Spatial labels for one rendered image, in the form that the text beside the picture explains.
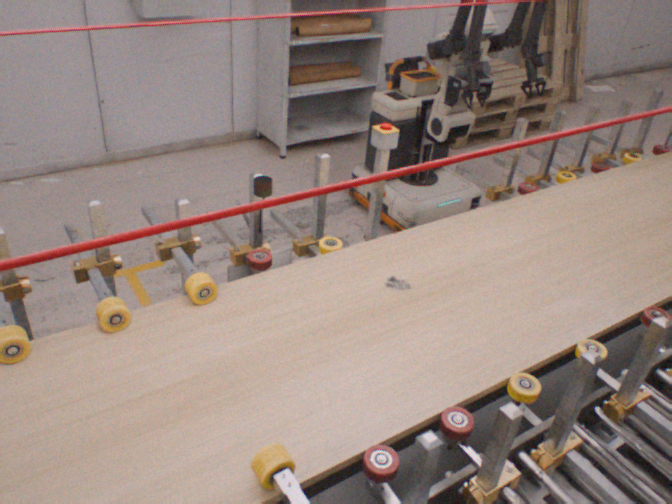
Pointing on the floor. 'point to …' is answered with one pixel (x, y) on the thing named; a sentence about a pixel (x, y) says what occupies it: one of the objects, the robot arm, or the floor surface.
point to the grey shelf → (288, 52)
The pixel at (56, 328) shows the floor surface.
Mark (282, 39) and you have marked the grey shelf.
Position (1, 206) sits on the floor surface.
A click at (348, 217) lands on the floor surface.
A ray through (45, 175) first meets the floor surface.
